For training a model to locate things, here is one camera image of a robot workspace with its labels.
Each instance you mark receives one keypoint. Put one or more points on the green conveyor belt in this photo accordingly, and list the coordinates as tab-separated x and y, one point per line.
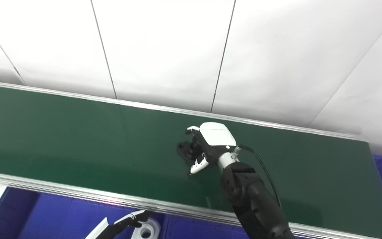
78	196
78	139

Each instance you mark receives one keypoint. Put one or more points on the black flange part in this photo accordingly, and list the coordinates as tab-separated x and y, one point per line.
185	150

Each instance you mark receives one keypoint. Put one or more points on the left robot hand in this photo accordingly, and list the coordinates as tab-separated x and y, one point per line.
121	223

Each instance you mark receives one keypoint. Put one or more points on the white cylindrical plastic part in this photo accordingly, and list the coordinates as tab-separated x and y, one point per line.
149	230

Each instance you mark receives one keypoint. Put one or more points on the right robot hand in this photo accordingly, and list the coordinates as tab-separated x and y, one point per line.
216	136

